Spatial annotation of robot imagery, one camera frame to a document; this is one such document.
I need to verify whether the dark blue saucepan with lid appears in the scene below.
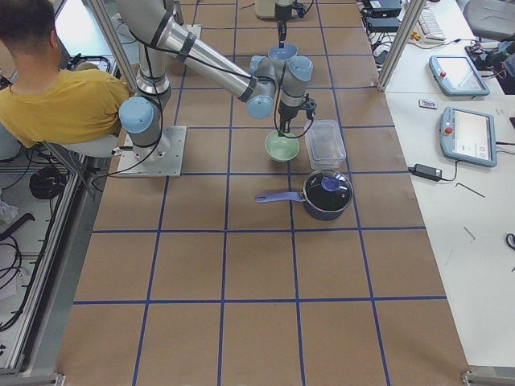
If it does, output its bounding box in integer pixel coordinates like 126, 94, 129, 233
255, 170, 353, 221

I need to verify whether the white keyboard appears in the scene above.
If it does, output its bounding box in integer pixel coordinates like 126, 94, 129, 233
416, 8, 447, 43

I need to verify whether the teach pendant far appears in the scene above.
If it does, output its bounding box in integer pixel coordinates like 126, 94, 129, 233
428, 55, 490, 97

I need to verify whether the teach pendant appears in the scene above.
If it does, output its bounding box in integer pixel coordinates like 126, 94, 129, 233
439, 107, 497, 167
428, 55, 490, 97

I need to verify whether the silver cream toaster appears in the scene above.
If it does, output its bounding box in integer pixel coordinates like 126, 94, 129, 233
254, 0, 276, 20

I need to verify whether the person in yellow shirt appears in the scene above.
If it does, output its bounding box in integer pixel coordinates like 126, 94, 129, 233
1, 1, 130, 149

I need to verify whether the aluminium frame post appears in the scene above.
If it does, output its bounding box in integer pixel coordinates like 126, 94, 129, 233
377, 0, 426, 92

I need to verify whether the black power adapter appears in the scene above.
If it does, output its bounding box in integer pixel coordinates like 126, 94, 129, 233
408, 163, 443, 182

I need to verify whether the green bowl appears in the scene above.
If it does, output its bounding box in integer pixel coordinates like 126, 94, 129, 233
265, 131, 299, 162

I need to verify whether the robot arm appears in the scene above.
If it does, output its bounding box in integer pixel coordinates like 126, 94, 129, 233
116, 1, 316, 162

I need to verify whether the clear plastic food container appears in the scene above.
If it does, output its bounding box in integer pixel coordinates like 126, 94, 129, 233
304, 120, 347, 170

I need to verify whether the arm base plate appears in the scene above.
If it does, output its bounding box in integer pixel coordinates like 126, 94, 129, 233
183, 24, 202, 39
117, 125, 187, 178

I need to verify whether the teach pendant near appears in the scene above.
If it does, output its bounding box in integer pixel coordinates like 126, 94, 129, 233
439, 107, 497, 167

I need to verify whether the blue bowl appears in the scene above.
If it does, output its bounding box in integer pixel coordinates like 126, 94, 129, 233
268, 43, 298, 61

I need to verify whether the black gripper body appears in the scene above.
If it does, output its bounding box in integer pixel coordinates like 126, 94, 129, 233
274, 0, 306, 20
278, 94, 317, 129

